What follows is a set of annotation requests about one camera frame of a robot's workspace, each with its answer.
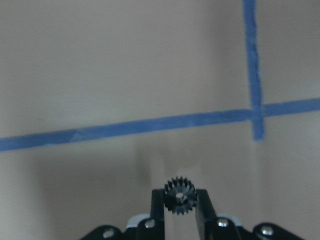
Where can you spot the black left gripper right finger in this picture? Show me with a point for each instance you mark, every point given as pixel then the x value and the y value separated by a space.
pixel 205 214

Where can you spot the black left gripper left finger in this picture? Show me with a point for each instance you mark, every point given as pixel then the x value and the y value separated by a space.
pixel 157 213

